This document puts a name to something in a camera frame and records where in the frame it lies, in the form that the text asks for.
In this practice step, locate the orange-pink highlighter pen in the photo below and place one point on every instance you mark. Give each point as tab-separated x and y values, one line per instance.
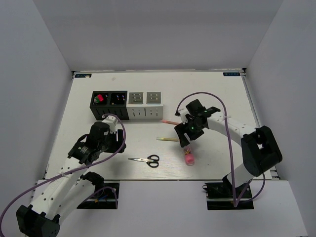
169	122

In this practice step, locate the blue label sticker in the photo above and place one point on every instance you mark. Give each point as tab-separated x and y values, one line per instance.
231	74
83	75

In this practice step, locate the black desk organizer box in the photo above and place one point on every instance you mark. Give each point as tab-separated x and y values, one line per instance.
115	102

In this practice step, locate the pink marker set tube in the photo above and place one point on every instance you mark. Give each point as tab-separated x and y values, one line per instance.
188	156

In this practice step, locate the pink cap black highlighter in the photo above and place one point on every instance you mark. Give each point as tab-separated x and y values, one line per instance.
99	98

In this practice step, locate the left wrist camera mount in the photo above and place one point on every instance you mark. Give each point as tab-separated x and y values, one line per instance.
111	121

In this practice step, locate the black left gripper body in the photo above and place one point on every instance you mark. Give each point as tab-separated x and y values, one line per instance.
112	145

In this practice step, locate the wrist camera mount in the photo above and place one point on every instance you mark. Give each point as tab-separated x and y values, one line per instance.
111	121
182	114

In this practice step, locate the white desk organizer box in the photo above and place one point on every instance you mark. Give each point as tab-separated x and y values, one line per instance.
144	105

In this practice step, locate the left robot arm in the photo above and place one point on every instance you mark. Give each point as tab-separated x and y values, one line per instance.
74	184

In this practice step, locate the yellow highlighter pen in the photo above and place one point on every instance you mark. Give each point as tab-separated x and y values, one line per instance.
167	139

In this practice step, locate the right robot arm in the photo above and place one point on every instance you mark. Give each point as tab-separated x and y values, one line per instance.
260	150

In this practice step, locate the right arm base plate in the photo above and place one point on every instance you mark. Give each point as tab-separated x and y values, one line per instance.
219	198

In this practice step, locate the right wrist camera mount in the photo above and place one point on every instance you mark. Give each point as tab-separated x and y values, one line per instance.
182	114

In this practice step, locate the blue label sticker left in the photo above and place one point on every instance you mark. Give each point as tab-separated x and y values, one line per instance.
83	75

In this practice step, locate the blue label sticker right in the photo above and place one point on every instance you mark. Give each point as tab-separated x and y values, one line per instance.
231	74

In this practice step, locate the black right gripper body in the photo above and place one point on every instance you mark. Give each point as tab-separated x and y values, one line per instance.
192	131

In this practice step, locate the black handled scissors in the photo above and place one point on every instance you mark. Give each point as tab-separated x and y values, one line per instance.
152	161

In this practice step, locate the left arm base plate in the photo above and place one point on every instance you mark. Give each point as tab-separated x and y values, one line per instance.
106	199

